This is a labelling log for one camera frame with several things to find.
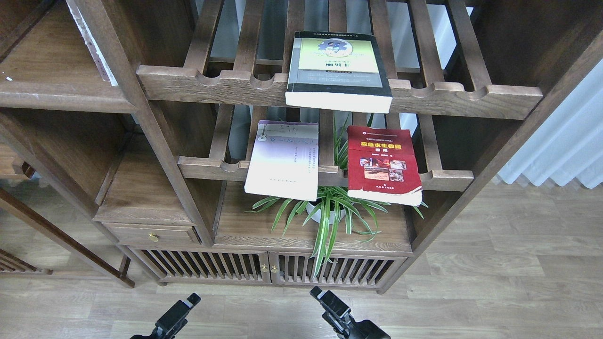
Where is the white plant pot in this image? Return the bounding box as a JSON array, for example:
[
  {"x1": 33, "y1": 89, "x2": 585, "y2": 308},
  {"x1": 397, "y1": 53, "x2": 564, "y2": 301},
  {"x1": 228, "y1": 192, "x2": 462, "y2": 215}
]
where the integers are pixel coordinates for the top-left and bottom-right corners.
[{"x1": 306, "y1": 201, "x2": 345, "y2": 225}]

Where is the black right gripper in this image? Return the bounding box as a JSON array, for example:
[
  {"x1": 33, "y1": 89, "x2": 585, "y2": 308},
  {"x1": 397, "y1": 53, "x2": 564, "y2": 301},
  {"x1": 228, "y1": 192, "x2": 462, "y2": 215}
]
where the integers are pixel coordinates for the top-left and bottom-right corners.
[{"x1": 310, "y1": 287, "x2": 391, "y2": 339}]

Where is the white curtain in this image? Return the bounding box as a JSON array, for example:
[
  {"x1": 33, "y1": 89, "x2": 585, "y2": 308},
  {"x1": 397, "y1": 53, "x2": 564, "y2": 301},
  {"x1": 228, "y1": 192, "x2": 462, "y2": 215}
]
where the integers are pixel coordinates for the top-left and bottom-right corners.
[{"x1": 498, "y1": 62, "x2": 603, "y2": 189}]

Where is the brass drawer knob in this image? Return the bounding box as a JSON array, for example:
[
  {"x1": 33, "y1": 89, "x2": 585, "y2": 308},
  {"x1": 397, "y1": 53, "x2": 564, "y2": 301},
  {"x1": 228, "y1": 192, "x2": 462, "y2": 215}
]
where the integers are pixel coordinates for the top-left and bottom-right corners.
[{"x1": 148, "y1": 233, "x2": 160, "y2": 242}]

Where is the dark wooden bookshelf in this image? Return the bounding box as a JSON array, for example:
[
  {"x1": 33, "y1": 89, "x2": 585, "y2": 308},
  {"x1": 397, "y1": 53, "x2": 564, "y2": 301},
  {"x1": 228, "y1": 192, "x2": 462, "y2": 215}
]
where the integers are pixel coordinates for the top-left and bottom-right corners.
[{"x1": 1, "y1": 0, "x2": 602, "y2": 293}]

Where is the green spider plant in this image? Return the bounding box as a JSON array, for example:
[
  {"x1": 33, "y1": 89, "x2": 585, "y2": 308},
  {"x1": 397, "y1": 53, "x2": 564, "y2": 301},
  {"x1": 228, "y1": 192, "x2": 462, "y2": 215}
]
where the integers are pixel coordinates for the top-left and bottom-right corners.
[{"x1": 244, "y1": 119, "x2": 424, "y2": 277}]

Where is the white book spine upright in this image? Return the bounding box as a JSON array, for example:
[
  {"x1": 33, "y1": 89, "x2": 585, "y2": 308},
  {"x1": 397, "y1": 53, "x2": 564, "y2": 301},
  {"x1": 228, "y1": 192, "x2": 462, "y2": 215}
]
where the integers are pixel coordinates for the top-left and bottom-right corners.
[{"x1": 66, "y1": 0, "x2": 119, "y2": 87}]

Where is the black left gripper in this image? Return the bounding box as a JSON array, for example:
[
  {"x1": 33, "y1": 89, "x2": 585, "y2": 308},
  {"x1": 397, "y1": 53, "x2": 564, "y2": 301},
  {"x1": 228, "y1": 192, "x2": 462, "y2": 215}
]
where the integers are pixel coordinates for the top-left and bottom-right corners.
[{"x1": 130, "y1": 293, "x2": 202, "y2": 339}]

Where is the green black cover book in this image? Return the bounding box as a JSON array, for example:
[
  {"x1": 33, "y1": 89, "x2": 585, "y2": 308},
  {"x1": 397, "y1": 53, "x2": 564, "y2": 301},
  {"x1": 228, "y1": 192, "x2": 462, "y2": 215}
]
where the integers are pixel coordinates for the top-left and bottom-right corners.
[{"x1": 285, "y1": 32, "x2": 393, "y2": 113}]

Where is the pale purple white book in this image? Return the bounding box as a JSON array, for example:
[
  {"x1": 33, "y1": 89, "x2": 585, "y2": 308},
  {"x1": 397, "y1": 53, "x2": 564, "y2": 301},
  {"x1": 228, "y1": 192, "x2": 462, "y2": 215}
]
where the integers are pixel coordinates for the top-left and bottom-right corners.
[{"x1": 244, "y1": 120, "x2": 319, "y2": 201}]

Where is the red cover book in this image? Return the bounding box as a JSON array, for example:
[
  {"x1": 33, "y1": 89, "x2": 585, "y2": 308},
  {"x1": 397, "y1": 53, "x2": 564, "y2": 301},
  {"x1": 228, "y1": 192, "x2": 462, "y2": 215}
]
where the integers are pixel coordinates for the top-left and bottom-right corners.
[{"x1": 347, "y1": 125, "x2": 423, "y2": 206}]

